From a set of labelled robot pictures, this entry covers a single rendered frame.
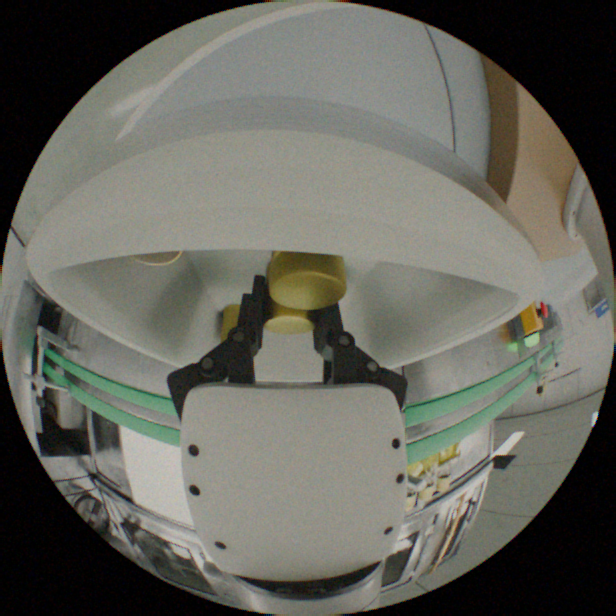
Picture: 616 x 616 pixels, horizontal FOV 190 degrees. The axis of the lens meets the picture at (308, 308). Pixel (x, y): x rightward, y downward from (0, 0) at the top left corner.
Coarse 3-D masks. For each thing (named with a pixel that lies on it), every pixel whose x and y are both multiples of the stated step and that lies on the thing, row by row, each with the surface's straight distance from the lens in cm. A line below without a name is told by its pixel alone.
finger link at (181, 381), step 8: (184, 368) 11; (192, 368) 11; (168, 376) 11; (176, 376) 11; (184, 376) 11; (192, 376) 11; (200, 376) 11; (216, 376) 11; (168, 384) 11; (176, 384) 11; (184, 384) 11; (192, 384) 11; (200, 384) 11; (176, 392) 11; (184, 392) 11; (176, 400) 11; (184, 400) 11; (176, 408) 11
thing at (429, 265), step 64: (128, 192) 2; (192, 192) 2; (256, 192) 2; (320, 192) 2; (384, 192) 2; (448, 192) 2; (64, 256) 4; (192, 256) 15; (256, 256) 14; (384, 256) 2; (448, 256) 3; (512, 256) 4; (128, 320) 11; (192, 320) 17; (384, 320) 14; (448, 320) 10
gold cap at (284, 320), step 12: (264, 300) 13; (264, 312) 12; (276, 312) 11; (288, 312) 11; (300, 312) 11; (312, 312) 12; (264, 324) 12; (276, 324) 12; (288, 324) 12; (300, 324) 12; (312, 324) 12
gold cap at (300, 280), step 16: (272, 256) 9; (288, 256) 8; (304, 256) 8; (320, 256) 8; (336, 256) 8; (272, 272) 8; (288, 272) 7; (304, 272) 7; (320, 272) 7; (336, 272) 8; (272, 288) 8; (288, 288) 8; (304, 288) 8; (320, 288) 8; (336, 288) 8; (288, 304) 9; (304, 304) 9; (320, 304) 9
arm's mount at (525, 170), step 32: (512, 96) 13; (512, 128) 13; (544, 128) 15; (512, 160) 14; (544, 160) 16; (576, 160) 21; (512, 192) 15; (544, 192) 18; (544, 224) 21; (544, 256) 27
